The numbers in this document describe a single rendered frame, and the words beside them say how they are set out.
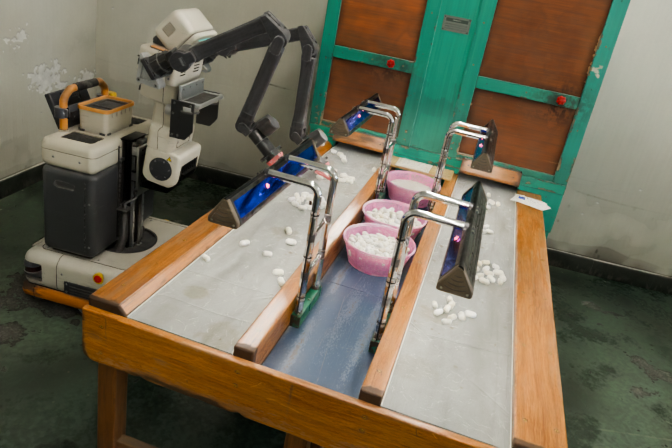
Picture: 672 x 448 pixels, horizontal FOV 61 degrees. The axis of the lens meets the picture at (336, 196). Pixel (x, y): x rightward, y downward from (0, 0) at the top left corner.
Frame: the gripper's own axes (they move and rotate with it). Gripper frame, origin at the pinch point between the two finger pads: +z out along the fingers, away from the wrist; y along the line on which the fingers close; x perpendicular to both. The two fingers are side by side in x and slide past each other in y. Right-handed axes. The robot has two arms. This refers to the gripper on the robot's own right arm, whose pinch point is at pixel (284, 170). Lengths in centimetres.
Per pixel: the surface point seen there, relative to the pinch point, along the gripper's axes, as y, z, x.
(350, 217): -6.1, 30.2, -13.1
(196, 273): -70, 9, 8
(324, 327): -67, 44, -13
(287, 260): -47, 24, -5
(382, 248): -20, 44, -22
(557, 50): 84, 34, -107
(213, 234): -48.3, 2.6, 10.8
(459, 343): -63, 69, -43
